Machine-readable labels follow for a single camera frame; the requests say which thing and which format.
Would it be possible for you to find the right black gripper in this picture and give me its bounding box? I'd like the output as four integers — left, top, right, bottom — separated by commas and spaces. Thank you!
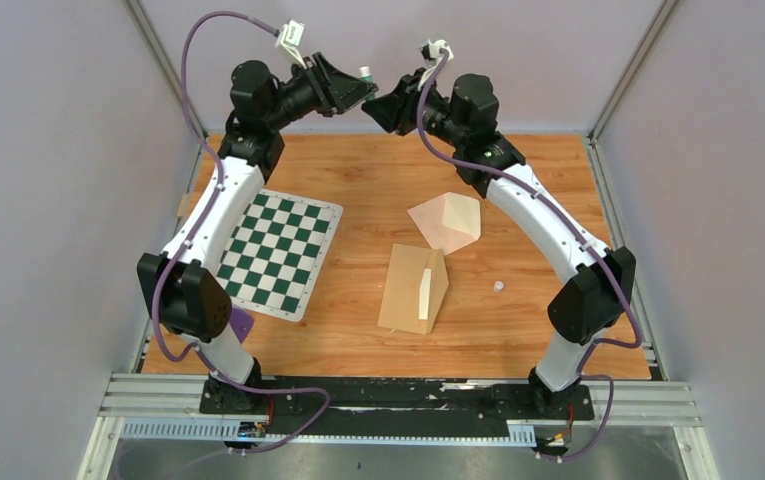
363, 69, 467, 150

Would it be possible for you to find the green white chessboard mat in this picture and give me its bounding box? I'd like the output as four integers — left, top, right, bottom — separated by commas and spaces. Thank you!
216, 189, 343, 323

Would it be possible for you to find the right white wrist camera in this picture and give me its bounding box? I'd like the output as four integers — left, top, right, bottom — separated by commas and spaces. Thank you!
418, 38, 455, 90

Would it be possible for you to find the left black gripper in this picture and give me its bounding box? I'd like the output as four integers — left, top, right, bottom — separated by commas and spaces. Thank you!
265, 53, 378, 132

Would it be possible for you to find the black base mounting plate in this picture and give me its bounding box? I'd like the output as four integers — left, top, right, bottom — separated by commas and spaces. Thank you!
199, 376, 595, 438

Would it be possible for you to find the purple plastic piece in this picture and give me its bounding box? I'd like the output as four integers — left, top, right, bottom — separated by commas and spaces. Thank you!
228, 305, 255, 344

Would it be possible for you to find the white green glue stick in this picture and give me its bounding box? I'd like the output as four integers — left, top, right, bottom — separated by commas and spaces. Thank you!
359, 66, 378, 101

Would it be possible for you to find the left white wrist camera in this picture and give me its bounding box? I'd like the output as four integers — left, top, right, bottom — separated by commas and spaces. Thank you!
275, 19, 307, 69

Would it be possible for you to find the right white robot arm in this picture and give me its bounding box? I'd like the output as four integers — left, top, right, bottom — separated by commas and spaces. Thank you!
362, 69, 636, 418

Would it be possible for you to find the pink paper envelope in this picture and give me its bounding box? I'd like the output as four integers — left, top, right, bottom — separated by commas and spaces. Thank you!
407, 192, 482, 255

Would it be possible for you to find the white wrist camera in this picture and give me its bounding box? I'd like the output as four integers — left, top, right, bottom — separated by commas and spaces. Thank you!
418, 38, 455, 90
275, 19, 307, 69

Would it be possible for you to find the tan kraft envelope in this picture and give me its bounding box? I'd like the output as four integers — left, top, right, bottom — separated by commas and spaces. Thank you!
377, 244, 449, 335

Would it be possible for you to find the aluminium frame rail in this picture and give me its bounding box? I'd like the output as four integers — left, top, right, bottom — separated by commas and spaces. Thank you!
78, 374, 718, 479

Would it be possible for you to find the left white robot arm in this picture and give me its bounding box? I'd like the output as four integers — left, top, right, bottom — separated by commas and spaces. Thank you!
137, 53, 378, 413

